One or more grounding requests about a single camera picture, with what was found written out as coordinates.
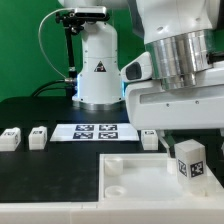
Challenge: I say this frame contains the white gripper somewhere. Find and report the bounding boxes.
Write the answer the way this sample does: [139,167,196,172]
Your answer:
[126,69,224,158]

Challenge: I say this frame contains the white square tabletop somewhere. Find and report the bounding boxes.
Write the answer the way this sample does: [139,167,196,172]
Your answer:
[99,153,224,205]

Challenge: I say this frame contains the white sheet with tags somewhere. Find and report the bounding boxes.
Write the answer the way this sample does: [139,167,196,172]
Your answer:
[50,123,139,142]

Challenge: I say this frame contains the white obstacle fence front wall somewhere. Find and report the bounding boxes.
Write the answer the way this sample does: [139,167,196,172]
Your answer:
[0,203,224,224]

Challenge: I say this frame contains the black cables at base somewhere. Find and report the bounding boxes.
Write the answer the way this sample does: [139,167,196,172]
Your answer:
[31,79,75,98]

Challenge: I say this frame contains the black camera stand pole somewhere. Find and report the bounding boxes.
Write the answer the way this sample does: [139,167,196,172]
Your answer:
[55,11,84,98]

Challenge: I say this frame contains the silver camera on stand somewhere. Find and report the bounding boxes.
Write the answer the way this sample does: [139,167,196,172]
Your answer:
[74,6,107,21]

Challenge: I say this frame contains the grey camera cable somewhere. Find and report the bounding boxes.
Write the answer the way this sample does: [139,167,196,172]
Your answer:
[37,7,75,81]

